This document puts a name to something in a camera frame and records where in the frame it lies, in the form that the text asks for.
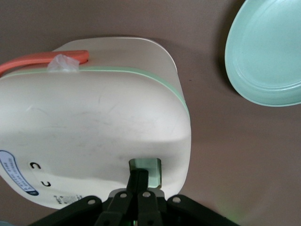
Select green rice cooker button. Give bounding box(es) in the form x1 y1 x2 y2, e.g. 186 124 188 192
129 158 163 189

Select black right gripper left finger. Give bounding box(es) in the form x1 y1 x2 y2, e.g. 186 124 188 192
29 169 141 226

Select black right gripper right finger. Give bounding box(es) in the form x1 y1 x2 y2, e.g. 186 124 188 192
137 169 240 226

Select white blue-rimmed sticker label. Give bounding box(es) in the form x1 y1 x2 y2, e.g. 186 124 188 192
0 149 40 196

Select cream plastic container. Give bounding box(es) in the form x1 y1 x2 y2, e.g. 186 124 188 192
0 35 192 210

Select clear plastic wrap scrap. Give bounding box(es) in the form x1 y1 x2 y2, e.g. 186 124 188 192
47 54 80 73

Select orange rice cooker handle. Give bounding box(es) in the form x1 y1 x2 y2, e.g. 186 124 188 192
0 49 90 77

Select mint green round plate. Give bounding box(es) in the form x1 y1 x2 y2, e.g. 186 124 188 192
224 0 301 108

